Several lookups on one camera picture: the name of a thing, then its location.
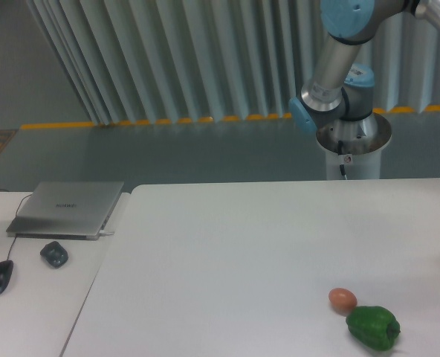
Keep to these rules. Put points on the brown egg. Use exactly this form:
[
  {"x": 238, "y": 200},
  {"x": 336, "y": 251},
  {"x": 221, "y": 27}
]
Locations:
[{"x": 342, "y": 299}]

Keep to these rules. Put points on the small dark grey case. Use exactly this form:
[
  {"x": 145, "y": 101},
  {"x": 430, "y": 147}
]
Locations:
[{"x": 54, "y": 254}]

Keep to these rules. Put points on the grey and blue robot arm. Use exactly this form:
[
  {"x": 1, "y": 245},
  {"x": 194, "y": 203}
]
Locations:
[{"x": 349, "y": 24}]

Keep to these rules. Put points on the white folding partition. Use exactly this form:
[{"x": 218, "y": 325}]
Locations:
[{"x": 155, "y": 61}]

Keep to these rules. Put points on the silver closed laptop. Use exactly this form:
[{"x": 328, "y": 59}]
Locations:
[{"x": 68, "y": 210}]

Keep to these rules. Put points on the green bell pepper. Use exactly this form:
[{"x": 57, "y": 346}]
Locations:
[{"x": 374, "y": 327}]

